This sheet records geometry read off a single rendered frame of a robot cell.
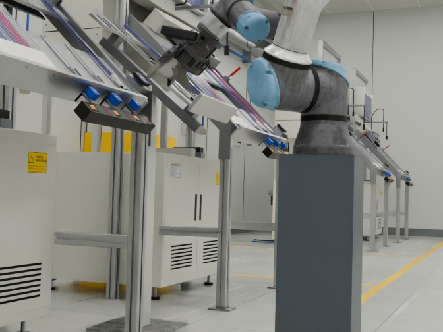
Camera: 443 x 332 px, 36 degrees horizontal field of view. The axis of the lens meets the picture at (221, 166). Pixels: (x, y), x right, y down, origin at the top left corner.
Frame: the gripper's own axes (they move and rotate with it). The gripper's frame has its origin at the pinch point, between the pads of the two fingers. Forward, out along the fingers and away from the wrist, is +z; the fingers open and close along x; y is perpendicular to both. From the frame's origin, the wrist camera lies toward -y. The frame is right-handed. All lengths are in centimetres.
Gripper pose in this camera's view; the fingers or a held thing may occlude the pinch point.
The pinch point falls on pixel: (157, 80)
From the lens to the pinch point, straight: 195.0
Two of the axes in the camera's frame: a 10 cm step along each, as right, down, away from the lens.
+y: 6.4, 7.1, -3.0
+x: 3.8, 0.5, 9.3
